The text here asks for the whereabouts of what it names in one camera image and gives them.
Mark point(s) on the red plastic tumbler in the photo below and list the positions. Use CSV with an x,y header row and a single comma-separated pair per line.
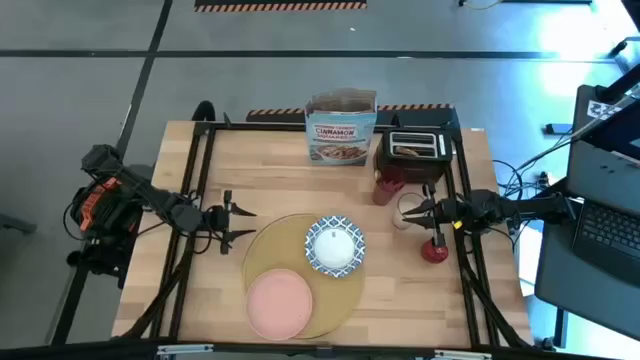
x,y
385,192

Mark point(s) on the orange black hazard strip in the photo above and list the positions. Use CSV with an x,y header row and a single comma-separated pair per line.
x,y
280,6
280,112

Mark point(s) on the black two-slot toaster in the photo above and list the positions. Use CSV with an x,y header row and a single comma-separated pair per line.
x,y
415,167

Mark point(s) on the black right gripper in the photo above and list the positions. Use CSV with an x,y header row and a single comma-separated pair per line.
x,y
445,212

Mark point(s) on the round woven straw placemat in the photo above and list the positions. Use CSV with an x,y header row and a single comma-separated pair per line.
x,y
280,245

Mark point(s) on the dark grey side desk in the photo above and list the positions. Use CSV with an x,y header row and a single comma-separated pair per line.
x,y
565,295

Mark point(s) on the cinnamon cereal bag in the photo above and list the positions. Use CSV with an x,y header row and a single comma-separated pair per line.
x,y
341,135

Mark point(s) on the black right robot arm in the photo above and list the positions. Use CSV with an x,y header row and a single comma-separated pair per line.
x,y
525,207

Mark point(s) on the pink plate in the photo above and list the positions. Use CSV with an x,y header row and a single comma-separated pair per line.
x,y
279,305

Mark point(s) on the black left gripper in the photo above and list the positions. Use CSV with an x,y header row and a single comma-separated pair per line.
x,y
215,220

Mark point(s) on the grey laptop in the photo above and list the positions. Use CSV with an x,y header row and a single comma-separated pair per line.
x,y
605,235

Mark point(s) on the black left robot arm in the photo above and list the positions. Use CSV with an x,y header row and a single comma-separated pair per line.
x,y
115,200

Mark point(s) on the brown toast slice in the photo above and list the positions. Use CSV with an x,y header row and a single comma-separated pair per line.
x,y
406,150

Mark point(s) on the clear glass of milk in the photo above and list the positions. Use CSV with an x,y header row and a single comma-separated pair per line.
x,y
406,201

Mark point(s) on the blue patterned paper bowl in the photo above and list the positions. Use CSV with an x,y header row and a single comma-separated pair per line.
x,y
334,247

